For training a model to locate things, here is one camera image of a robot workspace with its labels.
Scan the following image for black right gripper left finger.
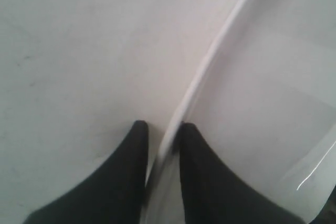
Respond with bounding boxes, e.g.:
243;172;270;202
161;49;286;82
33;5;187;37
25;120;149;223

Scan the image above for white square plate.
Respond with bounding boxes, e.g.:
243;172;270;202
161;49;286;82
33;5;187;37
141;0;335;223

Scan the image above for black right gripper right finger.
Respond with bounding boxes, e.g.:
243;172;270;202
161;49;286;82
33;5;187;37
178;123;303;223

